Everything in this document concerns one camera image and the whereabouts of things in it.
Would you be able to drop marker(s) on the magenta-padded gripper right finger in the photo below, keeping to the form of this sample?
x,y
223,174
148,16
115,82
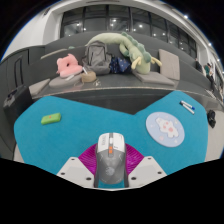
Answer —
x,y
146,170

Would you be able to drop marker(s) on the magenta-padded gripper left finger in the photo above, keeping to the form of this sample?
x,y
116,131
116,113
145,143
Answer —
x,y
75,170

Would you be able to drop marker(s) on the grey white computer mouse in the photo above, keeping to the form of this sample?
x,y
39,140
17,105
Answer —
x,y
111,160

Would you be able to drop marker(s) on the round light blue mouse pad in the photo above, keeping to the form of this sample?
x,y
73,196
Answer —
x,y
165,128

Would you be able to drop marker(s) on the green eraser block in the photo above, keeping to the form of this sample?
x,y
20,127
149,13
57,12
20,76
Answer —
x,y
51,118

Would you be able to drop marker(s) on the white marker with black cap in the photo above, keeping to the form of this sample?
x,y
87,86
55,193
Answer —
x,y
187,108

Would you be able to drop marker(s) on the white marker with blue cap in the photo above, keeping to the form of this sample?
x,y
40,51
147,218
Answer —
x,y
188,105

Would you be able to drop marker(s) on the black bag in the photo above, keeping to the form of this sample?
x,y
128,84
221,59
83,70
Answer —
x,y
211,119

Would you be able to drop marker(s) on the black suitcase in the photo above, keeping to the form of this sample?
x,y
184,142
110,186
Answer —
x,y
16,103

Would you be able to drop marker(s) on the grey round seat cushion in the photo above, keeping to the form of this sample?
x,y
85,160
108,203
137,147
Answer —
x,y
61,82

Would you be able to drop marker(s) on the grey square seat cushion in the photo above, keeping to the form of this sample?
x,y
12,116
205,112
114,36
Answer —
x,y
39,86

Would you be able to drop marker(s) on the grey flat seat cushion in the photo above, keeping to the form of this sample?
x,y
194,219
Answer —
x,y
154,78

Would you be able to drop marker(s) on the tan round basket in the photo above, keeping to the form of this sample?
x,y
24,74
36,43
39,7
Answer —
x,y
88,77

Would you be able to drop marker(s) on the pink plush pillow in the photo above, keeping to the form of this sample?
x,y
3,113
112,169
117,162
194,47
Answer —
x,y
68,66

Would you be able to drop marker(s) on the beige upright cushion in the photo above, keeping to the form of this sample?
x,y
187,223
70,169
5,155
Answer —
x,y
169,65

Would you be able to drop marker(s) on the navy star-print bag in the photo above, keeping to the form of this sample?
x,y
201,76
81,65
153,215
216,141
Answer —
x,y
120,65

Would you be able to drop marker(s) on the person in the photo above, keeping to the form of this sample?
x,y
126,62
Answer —
x,y
209,75
198,65

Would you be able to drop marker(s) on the green dragon plush toy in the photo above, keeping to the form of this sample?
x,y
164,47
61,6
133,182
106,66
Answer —
x,y
133,50

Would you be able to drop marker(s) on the ceiling lights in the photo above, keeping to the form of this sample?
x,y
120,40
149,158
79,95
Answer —
x,y
185,16

